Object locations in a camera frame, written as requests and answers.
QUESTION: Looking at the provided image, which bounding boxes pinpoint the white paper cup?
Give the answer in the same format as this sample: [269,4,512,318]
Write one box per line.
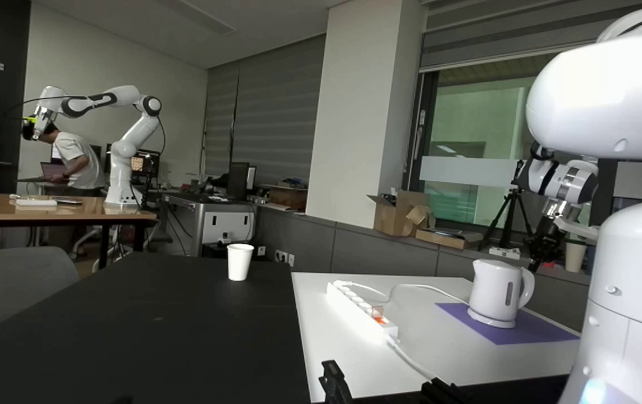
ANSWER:
[225,241,257,283]

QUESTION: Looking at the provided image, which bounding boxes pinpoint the person in light shirt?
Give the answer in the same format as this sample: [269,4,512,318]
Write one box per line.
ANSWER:
[21,110,107,193]

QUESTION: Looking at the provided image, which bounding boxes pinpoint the grey chair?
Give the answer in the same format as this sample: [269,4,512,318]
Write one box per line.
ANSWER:
[0,245,83,345]

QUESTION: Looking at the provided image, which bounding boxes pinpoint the white power strip cable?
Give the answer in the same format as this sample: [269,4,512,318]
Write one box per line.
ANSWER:
[387,334,438,385]

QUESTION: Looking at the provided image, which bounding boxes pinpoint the flat cardboard box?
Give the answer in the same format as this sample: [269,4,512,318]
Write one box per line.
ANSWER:
[413,227,468,252]

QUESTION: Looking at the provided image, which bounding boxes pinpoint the beige paper cup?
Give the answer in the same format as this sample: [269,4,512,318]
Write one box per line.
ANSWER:
[564,244,589,276]

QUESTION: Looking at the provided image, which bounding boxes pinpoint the black table clamp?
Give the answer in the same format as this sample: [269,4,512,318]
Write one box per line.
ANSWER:
[418,378,473,404]
[316,360,355,404]

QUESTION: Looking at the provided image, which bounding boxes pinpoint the white electric kettle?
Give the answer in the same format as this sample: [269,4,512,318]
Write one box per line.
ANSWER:
[468,259,538,330]

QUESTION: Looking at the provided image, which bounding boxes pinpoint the open cardboard box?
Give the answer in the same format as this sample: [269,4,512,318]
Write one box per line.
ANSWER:
[369,190,434,241]

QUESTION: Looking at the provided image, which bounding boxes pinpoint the white keyboard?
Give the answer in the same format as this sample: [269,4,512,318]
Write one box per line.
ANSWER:
[11,195,60,209]

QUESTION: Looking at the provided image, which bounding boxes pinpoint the black camera tripod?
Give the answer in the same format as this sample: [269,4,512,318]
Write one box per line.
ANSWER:
[477,157,542,256]

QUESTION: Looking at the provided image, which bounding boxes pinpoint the wooden table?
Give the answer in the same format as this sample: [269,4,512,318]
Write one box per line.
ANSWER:
[0,192,160,270]

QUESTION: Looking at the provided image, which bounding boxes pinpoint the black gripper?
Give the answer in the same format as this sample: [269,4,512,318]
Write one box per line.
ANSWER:
[520,214,567,275]

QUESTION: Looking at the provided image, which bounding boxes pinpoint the grey metal cabinet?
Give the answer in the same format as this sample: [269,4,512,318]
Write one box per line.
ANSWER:
[162,193,259,259]

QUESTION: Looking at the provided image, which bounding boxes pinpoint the white power strip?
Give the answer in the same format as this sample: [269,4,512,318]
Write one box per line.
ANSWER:
[326,278,403,340]

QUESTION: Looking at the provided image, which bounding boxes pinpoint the black monitor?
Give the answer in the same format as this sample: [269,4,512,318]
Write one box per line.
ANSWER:
[225,160,259,203]

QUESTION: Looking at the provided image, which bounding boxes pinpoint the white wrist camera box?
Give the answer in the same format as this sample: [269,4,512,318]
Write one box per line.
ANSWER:
[556,217,601,245]

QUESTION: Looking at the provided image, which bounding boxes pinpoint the purple mat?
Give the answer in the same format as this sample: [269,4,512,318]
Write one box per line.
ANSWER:
[436,301,582,349]

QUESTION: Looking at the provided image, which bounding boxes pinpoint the white kettle cable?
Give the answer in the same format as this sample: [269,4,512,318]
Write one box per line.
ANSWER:
[332,278,480,305]

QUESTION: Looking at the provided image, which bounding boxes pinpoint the grey window blinds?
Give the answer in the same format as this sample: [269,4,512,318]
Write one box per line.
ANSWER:
[203,34,330,192]

